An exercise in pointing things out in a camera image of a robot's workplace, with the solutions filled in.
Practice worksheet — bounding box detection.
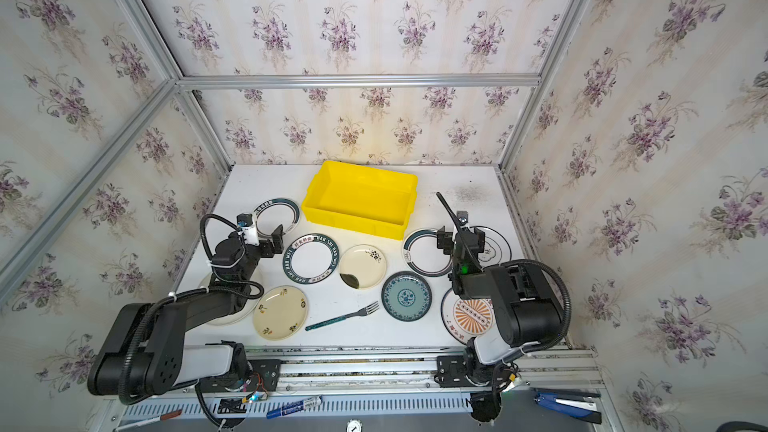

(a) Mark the orange sunburst plate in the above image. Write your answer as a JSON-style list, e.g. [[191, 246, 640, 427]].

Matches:
[[440, 289, 495, 345]]

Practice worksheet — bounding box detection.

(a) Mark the green-rimmed plate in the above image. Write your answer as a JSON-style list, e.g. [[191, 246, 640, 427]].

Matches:
[[252, 198, 301, 239]]

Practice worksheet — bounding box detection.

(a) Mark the green-handled fork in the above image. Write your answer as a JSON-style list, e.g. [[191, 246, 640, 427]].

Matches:
[[304, 302, 380, 332]]

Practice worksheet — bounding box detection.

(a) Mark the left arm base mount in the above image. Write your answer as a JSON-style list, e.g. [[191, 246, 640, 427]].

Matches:
[[194, 359, 282, 431]]

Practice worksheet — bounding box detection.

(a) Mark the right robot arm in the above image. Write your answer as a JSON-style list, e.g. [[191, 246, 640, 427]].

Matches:
[[436, 226, 573, 386]]

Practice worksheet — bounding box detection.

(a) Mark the teal patterned plate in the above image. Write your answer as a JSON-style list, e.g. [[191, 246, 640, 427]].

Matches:
[[381, 271, 433, 322]]

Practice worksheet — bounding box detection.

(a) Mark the cream floral plate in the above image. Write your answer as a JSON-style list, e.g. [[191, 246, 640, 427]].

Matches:
[[252, 286, 309, 341]]

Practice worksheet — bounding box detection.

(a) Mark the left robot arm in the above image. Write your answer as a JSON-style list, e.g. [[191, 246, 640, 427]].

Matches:
[[87, 213, 285, 405]]

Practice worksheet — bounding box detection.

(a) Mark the blue marker pen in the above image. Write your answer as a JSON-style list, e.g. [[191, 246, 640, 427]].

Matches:
[[266, 396, 322, 420]]

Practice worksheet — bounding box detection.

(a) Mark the cream plate with dark leaf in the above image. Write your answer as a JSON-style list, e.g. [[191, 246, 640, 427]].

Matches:
[[339, 244, 388, 290]]

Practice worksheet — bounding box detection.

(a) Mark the plain cream plate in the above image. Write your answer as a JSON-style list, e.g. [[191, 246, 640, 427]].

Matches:
[[200, 273, 258, 327]]

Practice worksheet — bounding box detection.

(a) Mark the white plate black outline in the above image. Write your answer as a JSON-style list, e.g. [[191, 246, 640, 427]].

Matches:
[[476, 225, 513, 266]]

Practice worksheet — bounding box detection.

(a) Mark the yellow plastic bin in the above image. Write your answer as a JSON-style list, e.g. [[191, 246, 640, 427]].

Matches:
[[301, 161, 418, 240]]

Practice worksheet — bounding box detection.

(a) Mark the green text-rimmed white plate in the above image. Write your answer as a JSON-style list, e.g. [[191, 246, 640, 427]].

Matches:
[[282, 233, 340, 285]]

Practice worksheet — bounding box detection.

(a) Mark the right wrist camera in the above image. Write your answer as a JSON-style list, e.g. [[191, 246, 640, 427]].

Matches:
[[456, 211, 469, 226]]

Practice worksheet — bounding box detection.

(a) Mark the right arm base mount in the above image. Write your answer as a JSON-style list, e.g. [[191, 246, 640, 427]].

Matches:
[[434, 352, 519, 423]]

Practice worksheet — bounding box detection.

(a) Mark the red white marker pen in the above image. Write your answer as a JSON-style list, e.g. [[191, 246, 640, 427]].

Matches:
[[113, 409, 183, 432]]

